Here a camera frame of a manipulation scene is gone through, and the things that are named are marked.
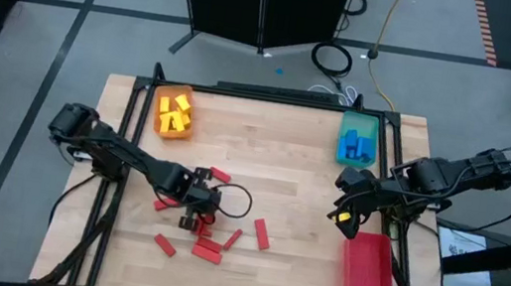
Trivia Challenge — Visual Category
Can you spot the orange black striped floor strip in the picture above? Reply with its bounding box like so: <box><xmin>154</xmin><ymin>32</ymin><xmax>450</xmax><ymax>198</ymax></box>
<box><xmin>464</xmin><ymin>0</ymin><xmax>507</xmax><ymax>68</ymax></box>

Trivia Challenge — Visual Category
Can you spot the black folding screen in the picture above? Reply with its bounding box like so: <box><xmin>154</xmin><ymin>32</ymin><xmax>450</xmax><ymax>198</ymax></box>
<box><xmin>166</xmin><ymin>0</ymin><xmax>355</xmax><ymax>79</ymax></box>

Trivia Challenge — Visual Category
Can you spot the red plastic bin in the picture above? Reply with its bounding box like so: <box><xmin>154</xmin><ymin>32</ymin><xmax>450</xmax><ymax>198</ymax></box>
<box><xmin>337</xmin><ymin>228</ymin><xmax>403</xmax><ymax>286</ymax></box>

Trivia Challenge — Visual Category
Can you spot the white floor cable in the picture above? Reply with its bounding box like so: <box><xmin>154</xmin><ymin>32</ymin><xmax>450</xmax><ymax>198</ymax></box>
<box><xmin>306</xmin><ymin>79</ymin><xmax>360</xmax><ymax>108</ymax></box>

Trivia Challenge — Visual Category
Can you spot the white paper sheet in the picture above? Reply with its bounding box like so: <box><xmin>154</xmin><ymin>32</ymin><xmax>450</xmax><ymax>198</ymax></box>
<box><xmin>430</xmin><ymin>226</ymin><xmax>503</xmax><ymax>286</ymax></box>

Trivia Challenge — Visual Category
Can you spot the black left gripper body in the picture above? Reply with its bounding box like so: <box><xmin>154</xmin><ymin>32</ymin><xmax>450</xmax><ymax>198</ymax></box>
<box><xmin>173</xmin><ymin>172</ymin><xmax>225</xmax><ymax>222</ymax></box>

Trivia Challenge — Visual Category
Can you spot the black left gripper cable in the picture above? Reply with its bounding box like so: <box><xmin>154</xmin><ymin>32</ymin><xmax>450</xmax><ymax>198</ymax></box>
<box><xmin>207</xmin><ymin>179</ymin><xmax>256</xmax><ymax>222</ymax></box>

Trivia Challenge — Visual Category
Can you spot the blue wooden block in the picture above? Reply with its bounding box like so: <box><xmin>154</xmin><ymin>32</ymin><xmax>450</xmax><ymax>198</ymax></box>
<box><xmin>343</xmin><ymin>128</ymin><xmax>361</xmax><ymax>151</ymax></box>
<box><xmin>354</xmin><ymin>135</ymin><xmax>372</xmax><ymax>160</ymax></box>
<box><xmin>336</xmin><ymin>137</ymin><xmax>352</xmax><ymax>161</ymax></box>
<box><xmin>361</xmin><ymin>145</ymin><xmax>377</xmax><ymax>165</ymax></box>

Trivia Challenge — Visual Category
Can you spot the teal translucent plastic bin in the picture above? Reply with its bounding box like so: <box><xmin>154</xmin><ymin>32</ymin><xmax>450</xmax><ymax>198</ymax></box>
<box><xmin>333</xmin><ymin>108</ymin><xmax>385</xmax><ymax>171</ymax></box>

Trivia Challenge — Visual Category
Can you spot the black coiled floor cable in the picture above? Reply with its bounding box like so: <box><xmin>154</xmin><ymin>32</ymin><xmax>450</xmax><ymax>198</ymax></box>
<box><xmin>308</xmin><ymin>39</ymin><xmax>356</xmax><ymax>81</ymax></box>
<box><xmin>340</xmin><ymin>0</ymin><xmax>370</xmax><ymax>19</ymax></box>

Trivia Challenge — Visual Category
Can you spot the long black power strip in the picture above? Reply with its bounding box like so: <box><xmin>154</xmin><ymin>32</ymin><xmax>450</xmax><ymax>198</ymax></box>
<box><xmin>215</xmin><ymin>76</ymin><xmax>343</xmax><ymax>107</ymax></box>

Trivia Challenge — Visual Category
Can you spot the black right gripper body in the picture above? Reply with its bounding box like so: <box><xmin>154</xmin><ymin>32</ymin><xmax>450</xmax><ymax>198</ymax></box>
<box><xmin>327</xmin><ymin>169</ymin><xmax>400</xmax><ymax>226</ymax></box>

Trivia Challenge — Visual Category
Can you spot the orange translucent plastic bin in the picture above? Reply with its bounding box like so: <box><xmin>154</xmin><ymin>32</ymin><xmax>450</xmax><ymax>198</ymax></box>
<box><xmin>149</xmin><ymin>80</ymin><xmax>200</xmax><ymax>144</ymax></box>

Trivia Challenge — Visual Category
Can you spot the yellow hanging cable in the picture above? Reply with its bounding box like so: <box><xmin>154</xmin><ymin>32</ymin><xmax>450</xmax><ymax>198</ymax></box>
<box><xmin>360</xmin><ymin>0</ymin><xmax>412</xmax><ymax>112</ymax></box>

